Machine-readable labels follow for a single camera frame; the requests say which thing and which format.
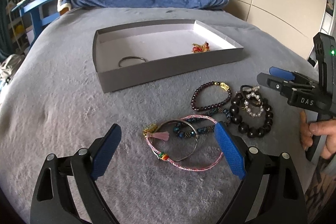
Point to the right hand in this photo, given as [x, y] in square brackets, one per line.
[322, 128]

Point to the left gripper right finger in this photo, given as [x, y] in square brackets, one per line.
[283, 200]

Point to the metal wire bangle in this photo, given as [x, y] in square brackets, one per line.
[176, 137]

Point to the white shelf rack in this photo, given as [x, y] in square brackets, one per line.
[16, 28]

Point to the grey cardboard tray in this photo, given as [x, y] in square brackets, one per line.
[166, 44]

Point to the grey bed cover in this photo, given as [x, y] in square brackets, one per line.
[55, 105]

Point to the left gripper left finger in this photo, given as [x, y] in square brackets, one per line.
[52, 199]

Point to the pearl hair clip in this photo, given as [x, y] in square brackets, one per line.
[253, 101]

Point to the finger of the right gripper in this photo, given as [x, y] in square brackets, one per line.
[275, 79]

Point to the red gold charm ornament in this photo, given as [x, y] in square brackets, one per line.
[199, 48]

